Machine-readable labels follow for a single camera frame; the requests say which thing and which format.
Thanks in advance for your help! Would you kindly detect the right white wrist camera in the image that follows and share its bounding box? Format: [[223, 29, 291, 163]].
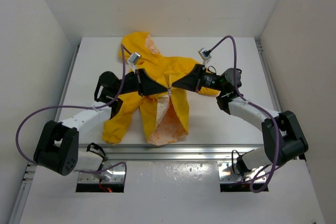
[[198, 48, 212, 64]]

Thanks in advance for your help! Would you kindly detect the aluminium right side rail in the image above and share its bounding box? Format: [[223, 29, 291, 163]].
[[256, 41, 282, 112]]

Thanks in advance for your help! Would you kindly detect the white front cover panel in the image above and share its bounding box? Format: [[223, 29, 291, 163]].
[[20, 161, 324, 223]]

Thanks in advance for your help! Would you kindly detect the yellow hooded jacket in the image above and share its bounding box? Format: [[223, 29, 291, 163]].
[[101, 31, 220, 146]]

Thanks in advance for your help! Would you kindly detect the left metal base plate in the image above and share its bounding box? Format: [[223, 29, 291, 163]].
[[77, 162, 127, 185]]

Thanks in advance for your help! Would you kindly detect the aluminium rail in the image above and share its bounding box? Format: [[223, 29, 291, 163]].
[[77, 144, 266, 161], [8, 45, 80, 223], [256, 41, 282, 112]]

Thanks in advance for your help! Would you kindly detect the metal base plate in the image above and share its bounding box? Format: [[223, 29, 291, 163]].
[[77, 162, 127, 185], [217, 161, 263, 185]]

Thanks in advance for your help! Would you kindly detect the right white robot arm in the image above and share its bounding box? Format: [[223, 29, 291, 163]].
[[172, 64, 309, 175]]

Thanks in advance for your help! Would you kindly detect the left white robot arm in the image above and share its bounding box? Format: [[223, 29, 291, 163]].
[[33, 69, 168, 176]]

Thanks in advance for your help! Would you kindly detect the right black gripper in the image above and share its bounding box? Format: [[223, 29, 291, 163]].
[[172, 64, 226, 93]]

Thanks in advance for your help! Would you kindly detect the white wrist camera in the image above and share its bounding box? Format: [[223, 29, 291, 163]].
[[198, 48, 212, 64], [127, 52, 141, 69]]

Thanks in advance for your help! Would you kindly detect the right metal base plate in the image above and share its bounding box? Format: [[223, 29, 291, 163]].
[[217, 161, 263, 185]]

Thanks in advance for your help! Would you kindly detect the aluminium left side rail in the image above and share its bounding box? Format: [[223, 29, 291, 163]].
[[8, 45, 80, 223]]

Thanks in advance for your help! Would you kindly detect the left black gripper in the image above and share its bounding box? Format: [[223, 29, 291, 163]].
[[113, 67, 166, 96]]

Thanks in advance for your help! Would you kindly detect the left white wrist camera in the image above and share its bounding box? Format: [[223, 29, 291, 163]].
[[127, 52, 141, 69]]

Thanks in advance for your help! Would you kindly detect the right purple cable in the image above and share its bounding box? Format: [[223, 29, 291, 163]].
[[208, 35, 281, 194]]

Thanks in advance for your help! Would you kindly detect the aluminium front rail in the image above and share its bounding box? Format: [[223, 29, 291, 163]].
[[77, 144, 266, 161]]

